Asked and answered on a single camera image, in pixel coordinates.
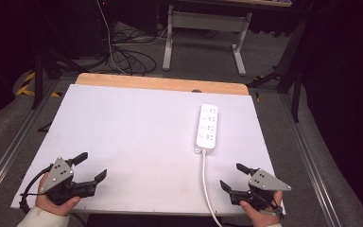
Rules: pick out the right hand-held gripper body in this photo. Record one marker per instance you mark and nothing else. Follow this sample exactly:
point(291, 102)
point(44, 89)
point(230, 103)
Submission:
point(266, 184)

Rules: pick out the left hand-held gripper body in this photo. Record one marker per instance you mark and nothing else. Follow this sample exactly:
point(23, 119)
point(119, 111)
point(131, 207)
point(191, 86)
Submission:
point(56, 175)

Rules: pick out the person's left hand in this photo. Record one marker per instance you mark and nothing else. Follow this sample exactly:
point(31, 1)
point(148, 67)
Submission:
point(54, 204)

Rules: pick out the person's right hand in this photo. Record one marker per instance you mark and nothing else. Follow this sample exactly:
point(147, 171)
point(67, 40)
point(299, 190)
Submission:
point(260, 217)

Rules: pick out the white table board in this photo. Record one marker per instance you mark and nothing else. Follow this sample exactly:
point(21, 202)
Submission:
point(132, 132)

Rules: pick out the white power strip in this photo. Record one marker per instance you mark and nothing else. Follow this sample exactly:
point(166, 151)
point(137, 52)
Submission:
point(207, 129)

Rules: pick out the yellow black hazard tape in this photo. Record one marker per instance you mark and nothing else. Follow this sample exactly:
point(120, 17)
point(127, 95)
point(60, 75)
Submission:
point(28, 85)

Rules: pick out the black tripod stand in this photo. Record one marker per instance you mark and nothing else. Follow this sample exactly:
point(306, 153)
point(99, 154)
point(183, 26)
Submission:
point(38, 78)

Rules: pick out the black metal stand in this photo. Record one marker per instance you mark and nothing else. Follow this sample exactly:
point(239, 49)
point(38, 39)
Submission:
point(291, 72)

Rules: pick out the grey metal floor rail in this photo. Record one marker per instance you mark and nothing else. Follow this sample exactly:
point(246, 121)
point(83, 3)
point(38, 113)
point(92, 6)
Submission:
point(19, 135)
point(308, 157)

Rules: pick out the white metal desk frame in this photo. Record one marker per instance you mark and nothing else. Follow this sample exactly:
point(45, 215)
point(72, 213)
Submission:
point(174, 38)

